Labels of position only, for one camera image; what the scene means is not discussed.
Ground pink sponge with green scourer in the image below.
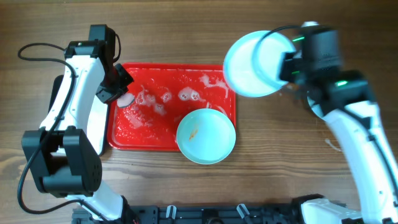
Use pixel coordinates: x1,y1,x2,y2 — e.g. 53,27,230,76
117,93,135,108

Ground light blue plate top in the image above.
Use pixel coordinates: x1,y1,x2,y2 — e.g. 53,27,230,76
223,30,295,98

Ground light blue plate with sauce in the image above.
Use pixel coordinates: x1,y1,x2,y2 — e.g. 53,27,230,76
176,108,236,165

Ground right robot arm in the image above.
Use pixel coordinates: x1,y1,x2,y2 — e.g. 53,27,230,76
280,22,397,223

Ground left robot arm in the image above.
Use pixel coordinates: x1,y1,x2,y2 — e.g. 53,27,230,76
21,24,139,223

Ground red plastic tray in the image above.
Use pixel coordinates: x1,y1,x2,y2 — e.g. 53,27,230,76
107,63,236,151

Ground black tray with soapy water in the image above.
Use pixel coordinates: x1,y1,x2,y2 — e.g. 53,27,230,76
48,74,108,156

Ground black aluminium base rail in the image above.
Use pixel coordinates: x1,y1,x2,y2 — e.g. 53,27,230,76
72,203,348,224

